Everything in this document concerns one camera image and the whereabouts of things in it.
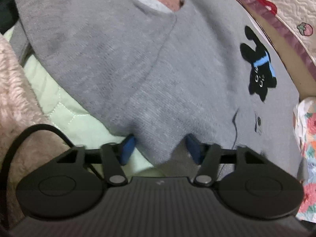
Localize beige bed frame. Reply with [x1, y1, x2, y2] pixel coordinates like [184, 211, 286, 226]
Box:
[249, 7, 316, 99]

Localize pink fluffy blanket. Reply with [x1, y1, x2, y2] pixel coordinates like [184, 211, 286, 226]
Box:
[0, 33, 74, 228]

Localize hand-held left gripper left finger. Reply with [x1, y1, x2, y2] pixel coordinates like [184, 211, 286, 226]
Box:
[55, 134, 137, 186]

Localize dark jeans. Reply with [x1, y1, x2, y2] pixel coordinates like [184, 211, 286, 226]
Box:
[0, 0, 20, 34]

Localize black cable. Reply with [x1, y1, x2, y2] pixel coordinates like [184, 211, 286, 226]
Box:
[0, 124, 104, 178]

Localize grey cat-print sweater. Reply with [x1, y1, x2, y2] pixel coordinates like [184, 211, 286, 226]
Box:
[11, 0, 309, 176]

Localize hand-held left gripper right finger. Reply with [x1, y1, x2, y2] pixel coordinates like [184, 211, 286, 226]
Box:
[185, 133, 268, 187]

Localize bear-print quilt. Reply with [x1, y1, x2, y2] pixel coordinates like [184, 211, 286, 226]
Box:
[215, 0, 316, 67]

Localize floral cloth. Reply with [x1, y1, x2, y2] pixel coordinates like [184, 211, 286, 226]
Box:
[292, 96, 316, 221]

